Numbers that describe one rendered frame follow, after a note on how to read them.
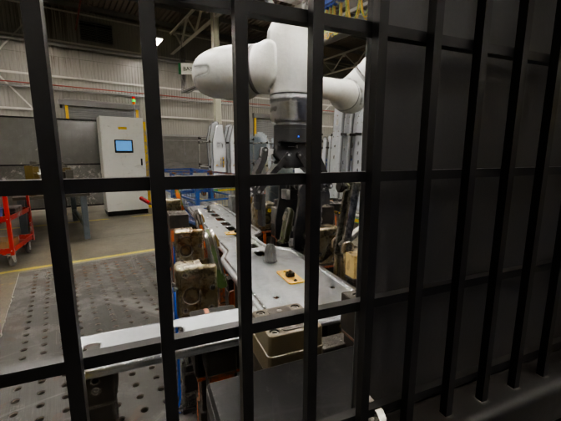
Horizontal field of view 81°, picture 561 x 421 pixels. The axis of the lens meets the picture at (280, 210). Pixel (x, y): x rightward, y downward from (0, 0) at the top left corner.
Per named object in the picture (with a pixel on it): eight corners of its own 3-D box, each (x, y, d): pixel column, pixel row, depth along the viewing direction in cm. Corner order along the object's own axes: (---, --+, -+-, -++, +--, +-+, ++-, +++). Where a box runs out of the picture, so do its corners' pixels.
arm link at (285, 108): (263, 98, 72) (263, 126, 73) (279, 91, 64) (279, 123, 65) (300, 101, 75) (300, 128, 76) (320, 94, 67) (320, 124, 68)
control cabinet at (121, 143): (108, 216, 673) (97, 91, 632) (104, 213, 717) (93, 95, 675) (149, 213, 717) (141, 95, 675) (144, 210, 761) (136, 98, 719)
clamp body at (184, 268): (173, 395, 81) (164, 259, 75) (220, 382, 85) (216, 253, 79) (176, 423, 73) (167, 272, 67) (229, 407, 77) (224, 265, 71)
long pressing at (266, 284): (180, 208, 179) (180, 205, 179) (221, 205, 188) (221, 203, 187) (274, 337, 54) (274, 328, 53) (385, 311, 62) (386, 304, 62)
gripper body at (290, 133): (300, 126, 76) (300, 167, 77) (266, 124, 72) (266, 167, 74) (316, 124, 69) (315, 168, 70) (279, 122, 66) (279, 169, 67)
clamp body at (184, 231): (173, 325, 114) (167, 226, 108) (209, 318, 118) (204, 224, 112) (175, 338, 105) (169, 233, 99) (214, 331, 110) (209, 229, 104)
